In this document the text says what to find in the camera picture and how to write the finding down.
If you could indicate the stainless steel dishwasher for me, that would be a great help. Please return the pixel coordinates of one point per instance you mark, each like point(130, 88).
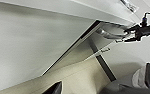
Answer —
point(84, 50)

